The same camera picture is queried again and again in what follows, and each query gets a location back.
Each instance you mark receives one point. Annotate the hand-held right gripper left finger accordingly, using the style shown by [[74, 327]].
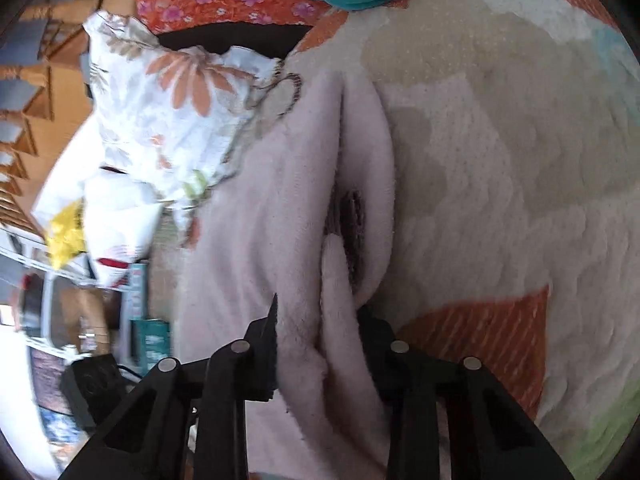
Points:
[[262, 355]]

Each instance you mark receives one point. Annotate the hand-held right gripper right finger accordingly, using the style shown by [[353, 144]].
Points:
[[380, 355]]

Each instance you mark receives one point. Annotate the pink floral zip sweater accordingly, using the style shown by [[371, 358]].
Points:
[[280, 210]]

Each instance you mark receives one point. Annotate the green cardboard box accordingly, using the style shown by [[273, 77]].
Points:
[[152, 340]]

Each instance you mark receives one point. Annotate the black power adapter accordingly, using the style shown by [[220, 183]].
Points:
[[90, 390]]

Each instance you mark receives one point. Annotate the white paper bag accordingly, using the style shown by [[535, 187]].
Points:
[[120, 230]]

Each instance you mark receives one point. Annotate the quilted patchwork blanket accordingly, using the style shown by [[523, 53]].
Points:
[[500, 185]]

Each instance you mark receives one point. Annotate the white metal rack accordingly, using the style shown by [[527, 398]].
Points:
[[50, 305]]

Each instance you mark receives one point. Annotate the yellow plastic bag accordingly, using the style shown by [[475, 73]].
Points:
[[65, 235]]

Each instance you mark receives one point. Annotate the white floral pillow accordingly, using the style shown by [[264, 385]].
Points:
[[165, 120]]

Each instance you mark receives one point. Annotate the wooden staircase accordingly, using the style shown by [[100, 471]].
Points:
[[45, 85]]

